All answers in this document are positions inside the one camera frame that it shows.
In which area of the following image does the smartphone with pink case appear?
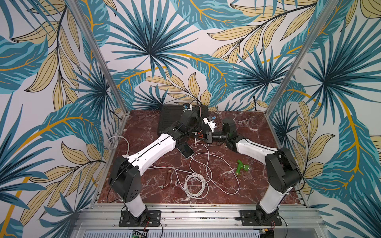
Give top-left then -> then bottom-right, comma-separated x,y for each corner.
178,143 -> 194,159

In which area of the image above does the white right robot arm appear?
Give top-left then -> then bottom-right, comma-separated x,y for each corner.
195,117 -> 303,226

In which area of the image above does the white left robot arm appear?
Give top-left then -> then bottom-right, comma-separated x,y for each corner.
109,109 -> 201,223

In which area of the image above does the black plastic tool case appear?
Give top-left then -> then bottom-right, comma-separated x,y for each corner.
157,105 -> 209,136

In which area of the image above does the brown-handled screwdriver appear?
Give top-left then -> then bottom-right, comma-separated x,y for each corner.
163,169 -> 173,189

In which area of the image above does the white power strip cord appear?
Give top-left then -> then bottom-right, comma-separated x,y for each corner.
108,135 -> 131,157

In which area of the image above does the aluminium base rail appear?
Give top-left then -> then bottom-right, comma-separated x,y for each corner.
70,203 -> 329,238

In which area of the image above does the aluminium frame post left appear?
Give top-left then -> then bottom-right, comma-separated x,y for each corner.
66,0 -> 129,117

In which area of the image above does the aluminium frame post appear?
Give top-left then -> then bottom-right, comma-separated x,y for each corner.
66,0 -> 129,117
265,1 -> 339,119

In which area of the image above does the aluminium frame post right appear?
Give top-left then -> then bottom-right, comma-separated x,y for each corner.
265,1 -> 339,119

